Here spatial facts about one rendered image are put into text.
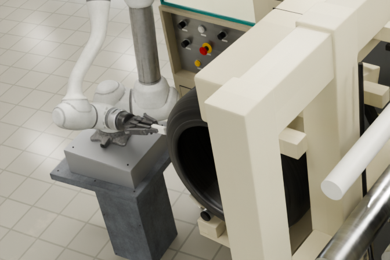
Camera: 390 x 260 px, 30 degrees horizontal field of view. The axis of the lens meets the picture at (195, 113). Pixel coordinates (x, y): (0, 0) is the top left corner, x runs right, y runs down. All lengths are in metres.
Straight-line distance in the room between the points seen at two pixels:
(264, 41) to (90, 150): 1.59
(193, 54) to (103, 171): 0.69
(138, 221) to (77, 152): 0.49
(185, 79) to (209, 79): 1.65
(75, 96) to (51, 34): 3.25
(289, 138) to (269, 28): 0.38
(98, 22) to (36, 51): 2.94
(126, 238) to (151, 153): 0.61
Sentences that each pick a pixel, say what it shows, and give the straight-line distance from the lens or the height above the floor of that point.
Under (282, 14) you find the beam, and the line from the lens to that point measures 2.07.
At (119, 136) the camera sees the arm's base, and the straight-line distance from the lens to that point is 3.38.
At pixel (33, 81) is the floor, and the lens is 5.54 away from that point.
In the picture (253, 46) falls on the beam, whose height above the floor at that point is 1.78.
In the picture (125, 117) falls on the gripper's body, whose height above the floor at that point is 1.15.
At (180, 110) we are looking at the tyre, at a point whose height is 1.39.
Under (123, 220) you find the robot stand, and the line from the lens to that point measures 3.68.
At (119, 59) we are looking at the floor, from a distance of 5.51.
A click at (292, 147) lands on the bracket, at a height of 1.67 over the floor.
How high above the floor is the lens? 2.80
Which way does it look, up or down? 36 degrees down
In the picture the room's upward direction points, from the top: 11 degrees counter-clockwise
